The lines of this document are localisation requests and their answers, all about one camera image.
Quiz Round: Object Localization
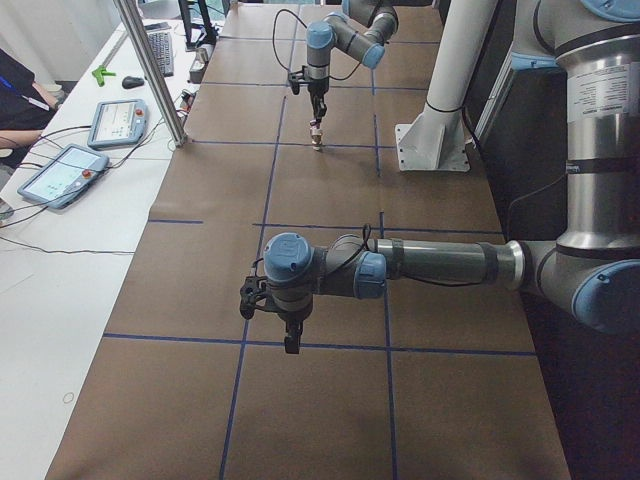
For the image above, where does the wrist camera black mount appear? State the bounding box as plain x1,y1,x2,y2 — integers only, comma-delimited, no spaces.
239,275,273,320
287,65,309,95

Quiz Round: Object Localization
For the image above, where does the teach pendant tablet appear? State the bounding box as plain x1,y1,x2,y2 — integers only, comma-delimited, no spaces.
17,144,110,210
87,99,148,150

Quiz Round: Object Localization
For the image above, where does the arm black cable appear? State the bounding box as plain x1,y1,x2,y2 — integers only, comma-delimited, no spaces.
271,7,366,82

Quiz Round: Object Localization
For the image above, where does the black computer mouse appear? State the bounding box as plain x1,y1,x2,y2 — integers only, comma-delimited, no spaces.
121,76,145,90

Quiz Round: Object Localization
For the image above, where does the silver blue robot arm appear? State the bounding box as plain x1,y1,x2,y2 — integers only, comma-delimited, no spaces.
299,1,399,133
240,1,639,354

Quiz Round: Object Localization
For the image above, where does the white central pedestal column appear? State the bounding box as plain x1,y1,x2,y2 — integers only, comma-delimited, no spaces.
395,0,498,172

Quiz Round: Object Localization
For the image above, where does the near teach pendant tablet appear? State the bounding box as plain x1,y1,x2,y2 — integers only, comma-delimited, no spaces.
17,144,110,210

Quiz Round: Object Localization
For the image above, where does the far teach pendant tablet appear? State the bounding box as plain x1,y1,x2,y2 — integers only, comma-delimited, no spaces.
87,99,148,150

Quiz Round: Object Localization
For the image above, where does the aluminium frame post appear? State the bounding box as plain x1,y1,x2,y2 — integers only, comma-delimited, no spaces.
114,0,187,148

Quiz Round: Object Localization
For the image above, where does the seated person in black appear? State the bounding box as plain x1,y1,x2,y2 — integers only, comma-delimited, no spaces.
1,50,60,173

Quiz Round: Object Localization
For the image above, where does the green plastic clamp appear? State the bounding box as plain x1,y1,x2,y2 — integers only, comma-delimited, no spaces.
92,65,115,87

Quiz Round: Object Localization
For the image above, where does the near orange black connector box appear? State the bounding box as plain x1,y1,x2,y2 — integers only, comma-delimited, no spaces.
180,89,197,112

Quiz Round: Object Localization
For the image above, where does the black keyboard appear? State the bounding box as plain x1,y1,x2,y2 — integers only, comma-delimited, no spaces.
147,31,174,77

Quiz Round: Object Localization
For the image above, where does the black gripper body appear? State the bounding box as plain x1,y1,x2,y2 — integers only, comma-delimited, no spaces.
278,300,313,336
307,78,329,115

